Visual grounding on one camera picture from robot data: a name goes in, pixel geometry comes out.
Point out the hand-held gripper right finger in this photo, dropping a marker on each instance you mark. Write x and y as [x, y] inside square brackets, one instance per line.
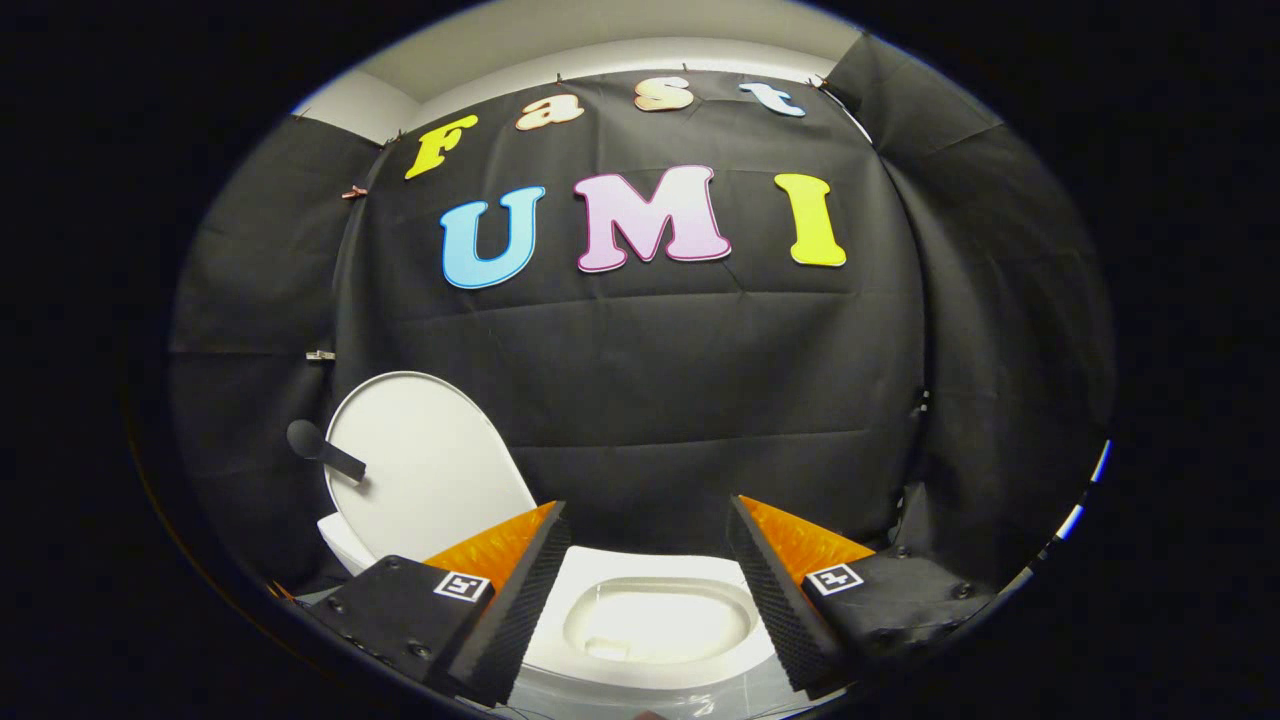
[775, 600]

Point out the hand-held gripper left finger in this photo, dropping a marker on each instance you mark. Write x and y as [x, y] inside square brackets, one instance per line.
[515, 610]

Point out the white toilet lid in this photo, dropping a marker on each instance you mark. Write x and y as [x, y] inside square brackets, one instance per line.
[430, 470]

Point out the white toilet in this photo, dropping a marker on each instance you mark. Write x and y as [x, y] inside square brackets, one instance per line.
[650, 625]

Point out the white toilet seat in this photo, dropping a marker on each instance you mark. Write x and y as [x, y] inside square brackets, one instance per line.
[650, 562]

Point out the black backdrop cloth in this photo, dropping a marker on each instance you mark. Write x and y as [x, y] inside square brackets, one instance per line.
[640, 380]

